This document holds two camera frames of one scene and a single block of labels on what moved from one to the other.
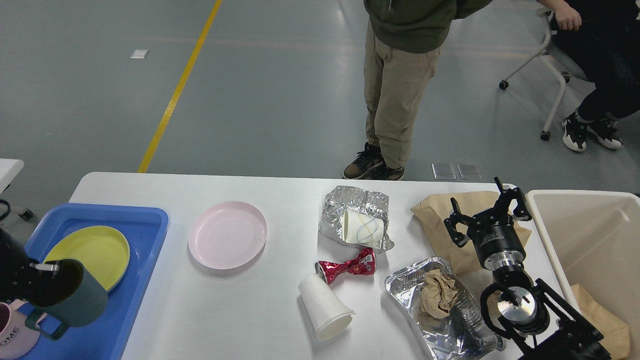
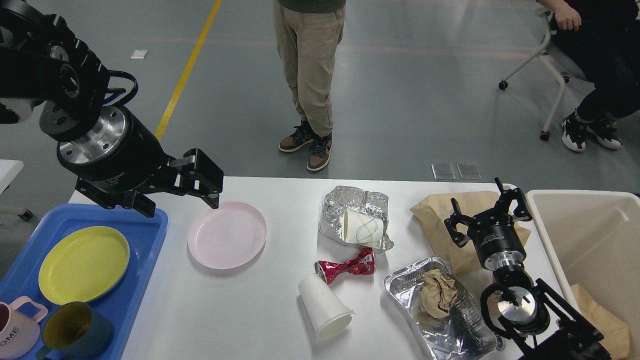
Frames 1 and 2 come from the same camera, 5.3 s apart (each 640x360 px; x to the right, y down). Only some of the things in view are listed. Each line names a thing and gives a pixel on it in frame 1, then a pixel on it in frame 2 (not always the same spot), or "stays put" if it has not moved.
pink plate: x=227 y=235 stays put
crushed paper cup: x=360 y=228 stays put
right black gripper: x=499 y=244 stays put
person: x=403 y=40 → x=308 y=33
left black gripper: x=21 y=278 → x=121 y=156
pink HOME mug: x=16 y=338 stays put
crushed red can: x=364 y=263 stays put
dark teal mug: x=70 y=296 → x=73 y=329
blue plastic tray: x=144 y=227 stays put
